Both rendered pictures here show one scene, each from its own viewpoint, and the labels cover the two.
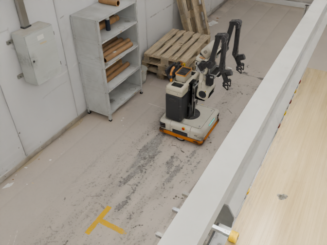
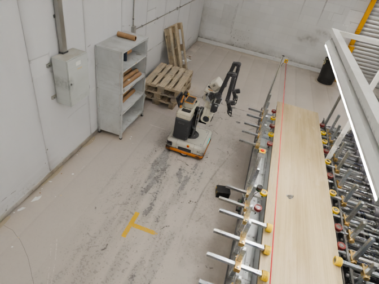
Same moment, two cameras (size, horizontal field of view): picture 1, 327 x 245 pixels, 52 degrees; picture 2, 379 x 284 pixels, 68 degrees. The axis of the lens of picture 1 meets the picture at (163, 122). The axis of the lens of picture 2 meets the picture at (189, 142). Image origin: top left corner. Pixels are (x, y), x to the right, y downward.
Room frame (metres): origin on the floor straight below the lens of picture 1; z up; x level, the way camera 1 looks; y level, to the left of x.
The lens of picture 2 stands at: (0.04, 0.96, 3.06)
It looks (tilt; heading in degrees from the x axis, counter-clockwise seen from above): 37 degrees down; 340
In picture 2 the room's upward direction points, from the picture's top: 12 degrees clockwise
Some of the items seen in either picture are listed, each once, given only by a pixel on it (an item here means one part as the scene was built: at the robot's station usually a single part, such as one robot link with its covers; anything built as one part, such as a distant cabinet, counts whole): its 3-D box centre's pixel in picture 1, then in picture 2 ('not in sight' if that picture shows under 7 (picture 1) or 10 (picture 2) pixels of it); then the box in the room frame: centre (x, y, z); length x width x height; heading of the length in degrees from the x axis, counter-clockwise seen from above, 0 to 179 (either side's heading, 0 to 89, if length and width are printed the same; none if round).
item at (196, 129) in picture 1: (190, 120); (189, 139); (3.77, -0.37, 0.16); 0.67 x 0.64 x 0.25; 60
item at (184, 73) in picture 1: (183, 74); (190, 102); (3.82, -0.28, 0.87); 0.23 x 0.15 x 0.11; 150
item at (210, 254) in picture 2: not in sight; (236, 264); (1.07, -0.02, 0.95); 0.50 x 0.04 x 0.04; 60
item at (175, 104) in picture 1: (184, 93); (188, 117); (3.81, -0.29, 0.59); 0.55 x 0.34 x 0.83; 150
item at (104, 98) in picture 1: (111, 59); (122, 85); (4.47, 0.75, 0.78); 0.90 x 0.45 x 1.55; 150
